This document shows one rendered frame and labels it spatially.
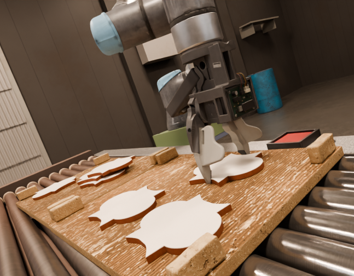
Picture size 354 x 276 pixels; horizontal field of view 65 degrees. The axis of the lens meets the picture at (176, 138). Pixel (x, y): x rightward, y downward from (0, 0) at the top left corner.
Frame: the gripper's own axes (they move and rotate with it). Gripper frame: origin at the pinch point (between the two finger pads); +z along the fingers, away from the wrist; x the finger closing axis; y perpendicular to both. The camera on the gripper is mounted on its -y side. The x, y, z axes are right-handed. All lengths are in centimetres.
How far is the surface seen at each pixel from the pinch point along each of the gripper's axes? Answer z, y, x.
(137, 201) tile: 0.4, -7.7, -14.5
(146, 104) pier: -7, -364, 220
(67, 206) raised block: 0.0, -23.4, -21.6
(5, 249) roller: 3.9, -30.3, -33.5
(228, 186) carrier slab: 0.8, 4.8, -5.4
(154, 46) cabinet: -94, -346, 259
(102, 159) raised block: 1, -66, 4
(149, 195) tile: 0.3, -7.4, -12.2
